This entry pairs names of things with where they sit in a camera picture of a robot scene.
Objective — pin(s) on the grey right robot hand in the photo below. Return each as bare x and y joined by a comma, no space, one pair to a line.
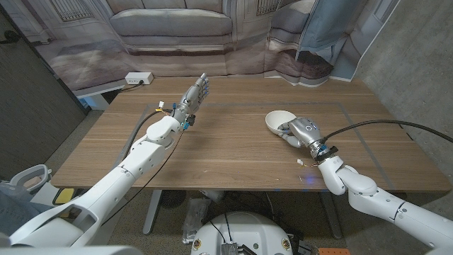
305,130

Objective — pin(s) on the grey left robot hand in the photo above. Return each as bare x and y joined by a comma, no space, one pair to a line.
192,97

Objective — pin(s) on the white ceramic bowl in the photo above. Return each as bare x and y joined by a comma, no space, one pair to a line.
276,118

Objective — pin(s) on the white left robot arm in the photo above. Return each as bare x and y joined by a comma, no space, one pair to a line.
141,159

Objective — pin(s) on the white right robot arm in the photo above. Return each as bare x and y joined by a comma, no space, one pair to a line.
368,202

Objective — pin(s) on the left wrist white connector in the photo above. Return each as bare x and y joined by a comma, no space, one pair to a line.
161,104

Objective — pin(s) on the wrist white connector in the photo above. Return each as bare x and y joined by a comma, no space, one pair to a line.
300,161
161,104

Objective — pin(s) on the right wrist white connector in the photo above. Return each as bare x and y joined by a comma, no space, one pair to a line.
300,161

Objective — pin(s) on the white power strip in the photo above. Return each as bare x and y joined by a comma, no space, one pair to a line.
138,78

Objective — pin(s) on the printed sofa room backdrop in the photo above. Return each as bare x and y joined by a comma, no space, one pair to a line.
170,42

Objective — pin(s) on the grey table leg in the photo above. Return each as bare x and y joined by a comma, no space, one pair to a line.
331,216
152,212

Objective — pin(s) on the white side table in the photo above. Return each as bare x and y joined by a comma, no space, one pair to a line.
95,101

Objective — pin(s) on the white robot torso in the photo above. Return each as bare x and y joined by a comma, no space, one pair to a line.
244,230

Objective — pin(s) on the clear plastic bag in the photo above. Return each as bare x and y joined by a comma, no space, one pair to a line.
194,219

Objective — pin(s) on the orange box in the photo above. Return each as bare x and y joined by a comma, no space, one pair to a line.
334,251

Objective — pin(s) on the yellow and black pad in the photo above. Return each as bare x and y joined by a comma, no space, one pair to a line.
65,195

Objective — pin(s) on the person leg in blue jeans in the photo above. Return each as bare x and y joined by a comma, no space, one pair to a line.
14,210

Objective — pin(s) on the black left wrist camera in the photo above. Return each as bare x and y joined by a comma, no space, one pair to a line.
190,119

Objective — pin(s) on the white grey plastic frame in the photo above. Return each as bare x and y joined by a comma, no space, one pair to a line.
35,171

